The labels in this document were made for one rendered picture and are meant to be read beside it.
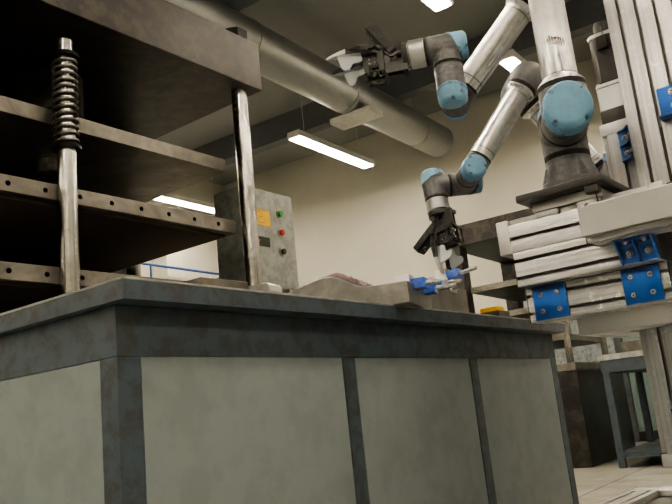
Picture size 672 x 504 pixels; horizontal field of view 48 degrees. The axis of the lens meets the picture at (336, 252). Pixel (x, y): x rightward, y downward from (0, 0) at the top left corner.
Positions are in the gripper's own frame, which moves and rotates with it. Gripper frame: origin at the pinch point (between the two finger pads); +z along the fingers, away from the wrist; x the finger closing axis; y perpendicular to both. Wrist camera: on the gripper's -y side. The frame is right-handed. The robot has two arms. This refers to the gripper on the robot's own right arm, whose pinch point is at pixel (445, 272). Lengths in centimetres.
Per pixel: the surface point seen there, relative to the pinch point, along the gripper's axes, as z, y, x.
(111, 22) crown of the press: -87, -56, -82
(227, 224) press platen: -41, -73, -19
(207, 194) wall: -485, -638, 522
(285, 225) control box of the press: -54, -78, 19
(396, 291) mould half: 19.0, 8.6, -44.8
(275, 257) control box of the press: -39, -80, 13
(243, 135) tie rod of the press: -74, -62, -18
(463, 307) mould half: 10.7, 0.9, 5.8
